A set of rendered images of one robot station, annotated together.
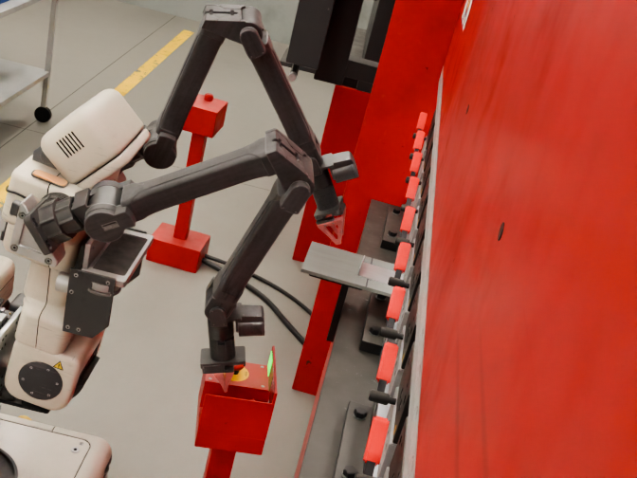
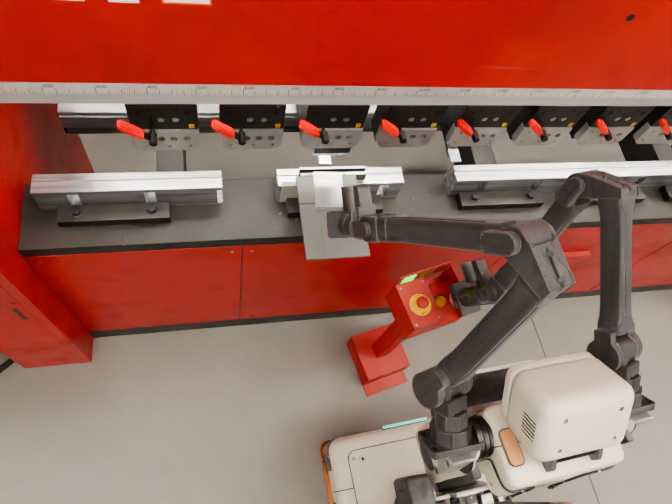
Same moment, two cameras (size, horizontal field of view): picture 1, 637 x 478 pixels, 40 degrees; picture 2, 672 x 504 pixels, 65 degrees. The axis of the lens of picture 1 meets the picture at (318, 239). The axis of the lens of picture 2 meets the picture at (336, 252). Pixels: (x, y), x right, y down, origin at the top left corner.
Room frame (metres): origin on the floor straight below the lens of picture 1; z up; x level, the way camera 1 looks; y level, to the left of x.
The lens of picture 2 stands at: (2.42, 0.57, 2.30)
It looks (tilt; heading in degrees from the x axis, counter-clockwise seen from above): 63 degrees down; 239
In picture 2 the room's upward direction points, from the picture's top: 23 degrees clockwise
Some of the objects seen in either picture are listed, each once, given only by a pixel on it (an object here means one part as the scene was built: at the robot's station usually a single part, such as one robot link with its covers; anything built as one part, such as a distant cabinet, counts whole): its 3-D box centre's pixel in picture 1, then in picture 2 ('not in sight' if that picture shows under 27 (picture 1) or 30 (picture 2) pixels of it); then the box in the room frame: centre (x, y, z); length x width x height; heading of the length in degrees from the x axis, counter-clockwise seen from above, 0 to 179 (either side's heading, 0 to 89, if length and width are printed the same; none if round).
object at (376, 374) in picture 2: not in sight; (379, 359); (1.74, 0.13, 0.06); 0.25 x 0.20 x 0.12; 101
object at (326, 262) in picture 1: (354, 269); (332, 215); (2.07, -0.11, 1.00); 0.26 x 0.18 x 0.01; 88
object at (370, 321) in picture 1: (375, 320); (334, 205); (2.02, -0.20, 0.89); 0.30 x 0.05 x 0.03; 178
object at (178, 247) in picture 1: (191, 180); not in sight; (3.75, 0.64, 0.42); 0.25 x 0.20 x 0.83; 88
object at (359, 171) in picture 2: not in sight; (332, 173); (2.04, -0.26, 0.99); 0.20 x 0.03 x 0.03; 178
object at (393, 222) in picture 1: (392, 228); (115, 214); (2.66, -0.23, 0.89); 0.30 x 0.05 x 0.03; 178
